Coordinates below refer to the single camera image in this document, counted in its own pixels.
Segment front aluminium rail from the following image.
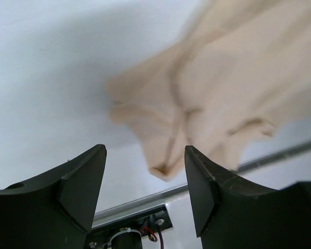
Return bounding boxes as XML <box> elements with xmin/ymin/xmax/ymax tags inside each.
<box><xmin>92</xmin><ymin>141</ymin><xmax>311</xmax><ymax>229</ymax></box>

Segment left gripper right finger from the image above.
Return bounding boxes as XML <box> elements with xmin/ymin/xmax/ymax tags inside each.
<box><xmin>185</xmin><ymin>146</ymin><xmax>311</xmax><ymax>248</ymax></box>

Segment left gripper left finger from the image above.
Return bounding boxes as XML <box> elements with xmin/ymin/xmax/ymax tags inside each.
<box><xmin>0</xmin><ymin>144</ymin><xmax>107</xmax><ymax>248</ymax></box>

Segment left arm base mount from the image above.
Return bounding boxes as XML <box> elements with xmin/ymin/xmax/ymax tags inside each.
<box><xmin>83</xmin><ymin>204</ymin><xmax>173</xmax><ymax>248</ymax></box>

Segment beige trousers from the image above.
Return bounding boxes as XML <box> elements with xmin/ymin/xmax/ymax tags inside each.
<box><xmin>108</xmin><ymin>1</ymin><xmax>311</xmax><ymax>181</ymax></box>

